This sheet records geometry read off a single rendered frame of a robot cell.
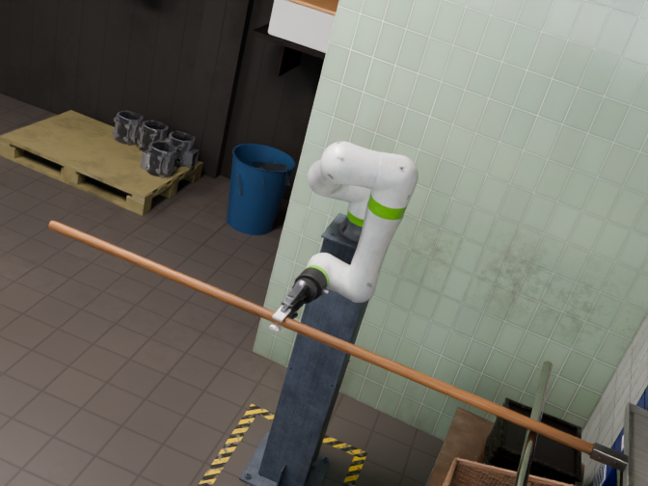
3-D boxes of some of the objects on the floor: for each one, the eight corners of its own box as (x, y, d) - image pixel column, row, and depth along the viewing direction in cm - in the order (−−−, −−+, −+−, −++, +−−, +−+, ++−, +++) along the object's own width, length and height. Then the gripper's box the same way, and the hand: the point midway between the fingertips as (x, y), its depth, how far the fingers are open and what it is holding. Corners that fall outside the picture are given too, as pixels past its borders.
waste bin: (296, 230, 515) (314, 161, 489) (257, 249, 482) (275, 175, 457) (246, 202, 533) (260, 133, 508) (205, 217, 501) (219, 145, 475)
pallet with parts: (203, 176, 552) (211, 135, 537) (148, 218, 482) (154, 172, 466) (65, 124, 571) (68, 83, 555) (-9, 157, 501) (-8, 111, 485)
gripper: (323, 271, 230) (293, 307, 210) (311, 313, 238) (281, 351, 218) (301, 262, 232) (269, 296, 212) (290, 304, 240) (257, 340, 219)
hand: (280, 318), depth 218 cm, fingers closed on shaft, 3 cm apart
